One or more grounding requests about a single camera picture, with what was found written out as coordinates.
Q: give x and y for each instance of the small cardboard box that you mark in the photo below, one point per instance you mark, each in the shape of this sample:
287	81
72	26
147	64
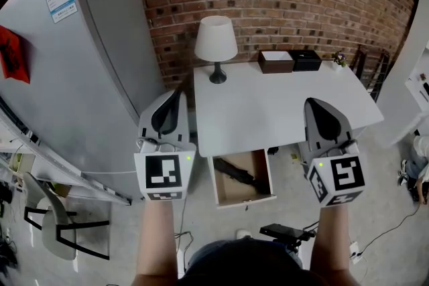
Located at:
61	190

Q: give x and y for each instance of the person's dark clothed torso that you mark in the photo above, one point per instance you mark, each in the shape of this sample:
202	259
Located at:
244	264

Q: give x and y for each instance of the red paper decoration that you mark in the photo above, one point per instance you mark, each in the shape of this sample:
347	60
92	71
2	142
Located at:
12	55

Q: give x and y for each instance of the brown open box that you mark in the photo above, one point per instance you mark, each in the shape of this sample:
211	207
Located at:
275	61

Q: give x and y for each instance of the white power strip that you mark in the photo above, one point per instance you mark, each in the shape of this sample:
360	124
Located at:
354	252

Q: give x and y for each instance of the white shade table lamp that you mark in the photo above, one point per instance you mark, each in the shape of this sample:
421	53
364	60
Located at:
216	40

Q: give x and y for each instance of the grey chair with black frame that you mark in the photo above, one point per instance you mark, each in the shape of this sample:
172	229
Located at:
55	221

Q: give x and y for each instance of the white panel board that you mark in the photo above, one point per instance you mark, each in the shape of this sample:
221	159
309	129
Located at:
407	77

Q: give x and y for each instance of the person's left forearm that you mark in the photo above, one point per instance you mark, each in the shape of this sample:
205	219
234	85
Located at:
155	244

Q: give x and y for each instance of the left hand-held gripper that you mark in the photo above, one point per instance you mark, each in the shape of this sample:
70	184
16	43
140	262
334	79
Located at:
163	174

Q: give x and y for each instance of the white wooden drawer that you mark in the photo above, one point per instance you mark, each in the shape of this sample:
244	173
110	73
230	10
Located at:
234	192

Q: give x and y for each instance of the black umbrella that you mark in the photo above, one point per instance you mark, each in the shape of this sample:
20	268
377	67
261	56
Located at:
239	174

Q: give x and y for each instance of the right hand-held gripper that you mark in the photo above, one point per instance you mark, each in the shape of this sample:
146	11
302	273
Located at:
338	177

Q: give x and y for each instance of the black camera device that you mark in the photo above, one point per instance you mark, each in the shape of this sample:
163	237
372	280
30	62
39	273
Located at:
281	231

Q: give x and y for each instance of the white bedside cabinet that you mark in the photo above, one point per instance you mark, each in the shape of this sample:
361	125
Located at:
278	104

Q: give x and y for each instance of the black metal rack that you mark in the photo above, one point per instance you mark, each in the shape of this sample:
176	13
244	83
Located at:
372	73

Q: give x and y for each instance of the person's right forearm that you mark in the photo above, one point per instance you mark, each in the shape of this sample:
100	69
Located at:
330	244

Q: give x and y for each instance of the small potted flower plant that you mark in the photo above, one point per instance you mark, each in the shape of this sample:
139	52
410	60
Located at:
340	59

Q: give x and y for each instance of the grey refrigerator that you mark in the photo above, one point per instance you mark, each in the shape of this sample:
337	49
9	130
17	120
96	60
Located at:
77	93

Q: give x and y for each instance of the black tissue box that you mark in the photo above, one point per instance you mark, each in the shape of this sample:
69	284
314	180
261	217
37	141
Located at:
306	61

